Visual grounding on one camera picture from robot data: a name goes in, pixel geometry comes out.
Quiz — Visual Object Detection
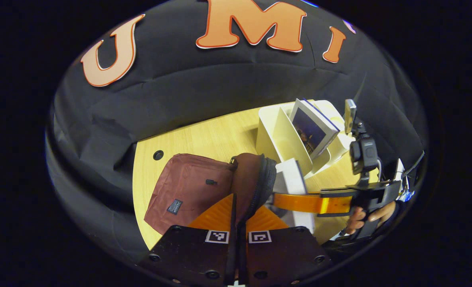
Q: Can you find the maroon schoolbag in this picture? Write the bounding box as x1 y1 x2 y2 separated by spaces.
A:
144 153 278 236

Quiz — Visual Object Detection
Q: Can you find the white book night scene cover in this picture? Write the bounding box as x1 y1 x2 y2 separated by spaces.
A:
290 98 340 160

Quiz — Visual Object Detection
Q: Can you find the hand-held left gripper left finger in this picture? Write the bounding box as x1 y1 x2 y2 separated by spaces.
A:
137 193 238 287

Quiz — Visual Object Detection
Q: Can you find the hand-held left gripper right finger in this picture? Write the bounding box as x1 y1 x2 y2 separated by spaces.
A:
236 205 333 287

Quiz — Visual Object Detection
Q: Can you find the white book portrait cover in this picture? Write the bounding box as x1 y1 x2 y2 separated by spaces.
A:
274 158 316 234

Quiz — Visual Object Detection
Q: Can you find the white plastic bookshelf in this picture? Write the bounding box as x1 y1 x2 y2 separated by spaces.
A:
256 100 354 180

